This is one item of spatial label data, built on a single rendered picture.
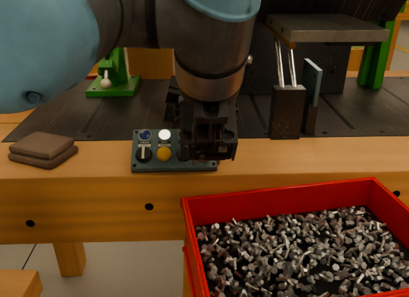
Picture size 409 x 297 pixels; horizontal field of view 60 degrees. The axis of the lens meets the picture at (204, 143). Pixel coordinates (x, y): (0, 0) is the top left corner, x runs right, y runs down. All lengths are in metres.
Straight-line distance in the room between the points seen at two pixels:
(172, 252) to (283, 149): 1.14
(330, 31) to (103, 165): 0.44
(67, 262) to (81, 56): 1.53
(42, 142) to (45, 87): 0.55
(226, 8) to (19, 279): 0.44
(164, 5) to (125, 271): 1.50
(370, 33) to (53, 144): 0.57
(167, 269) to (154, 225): 1.01
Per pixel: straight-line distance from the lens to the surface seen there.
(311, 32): 0.61
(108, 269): 1.73
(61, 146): 0.69
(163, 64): 1.16
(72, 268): 1.71
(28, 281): 0.55
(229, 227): 0.54
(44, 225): 0.73
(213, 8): 0.28
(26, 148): 0.71
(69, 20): 0.17
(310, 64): 0.77
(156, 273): 1.67
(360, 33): 0.64
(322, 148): 0.73
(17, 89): 0.17
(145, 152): 0.61
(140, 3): 0.30
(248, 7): 0.30
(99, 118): 0.86
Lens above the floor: 1.23
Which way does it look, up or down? 27 degrees down
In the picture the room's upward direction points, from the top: straight up
